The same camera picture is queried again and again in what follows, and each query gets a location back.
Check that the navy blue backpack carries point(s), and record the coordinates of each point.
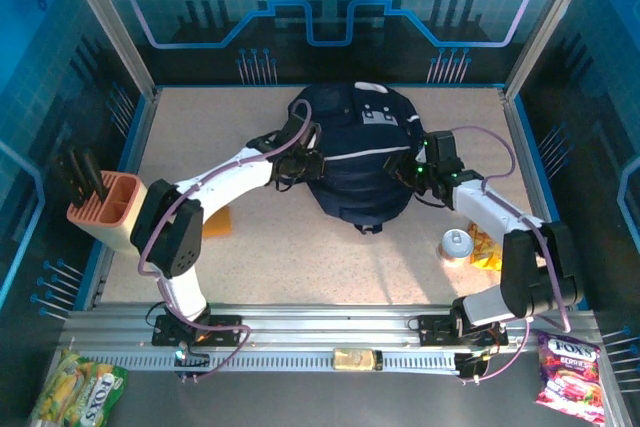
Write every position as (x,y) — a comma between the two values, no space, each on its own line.
(360,182)

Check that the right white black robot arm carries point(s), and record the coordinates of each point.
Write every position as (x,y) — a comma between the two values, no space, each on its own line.
(500,212)

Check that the silver metal can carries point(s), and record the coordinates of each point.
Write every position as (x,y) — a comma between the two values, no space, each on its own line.
(455,247)

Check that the yellow snack packet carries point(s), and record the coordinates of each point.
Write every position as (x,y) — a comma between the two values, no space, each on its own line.
(485,249)

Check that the small orange pouch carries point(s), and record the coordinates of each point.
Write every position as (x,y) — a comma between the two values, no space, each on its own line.
(220,224)

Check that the pink beige organizer holder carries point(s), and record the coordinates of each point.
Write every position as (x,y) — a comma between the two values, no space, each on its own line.
(112,192)

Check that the small yellow bottle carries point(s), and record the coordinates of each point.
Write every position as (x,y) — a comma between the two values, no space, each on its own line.
(357,359)

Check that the black knife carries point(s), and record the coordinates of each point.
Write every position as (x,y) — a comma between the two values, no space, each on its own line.
(62,174)
(80,167)
(95,172)

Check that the purple Fox's candy bag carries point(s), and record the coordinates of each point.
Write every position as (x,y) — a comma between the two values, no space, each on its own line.
(570,377)

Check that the green Fox's candy bag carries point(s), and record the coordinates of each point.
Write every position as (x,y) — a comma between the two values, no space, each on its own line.
(75,392)

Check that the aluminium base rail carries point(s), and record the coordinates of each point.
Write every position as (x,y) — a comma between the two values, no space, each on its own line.
(300,319)

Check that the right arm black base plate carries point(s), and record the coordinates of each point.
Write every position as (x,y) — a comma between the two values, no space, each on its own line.
(435,329)

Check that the aluminium frame post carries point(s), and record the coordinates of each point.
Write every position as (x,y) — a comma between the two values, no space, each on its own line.
(549,22)
(111,22)

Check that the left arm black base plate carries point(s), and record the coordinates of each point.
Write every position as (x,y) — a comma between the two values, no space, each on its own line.
(165,334)

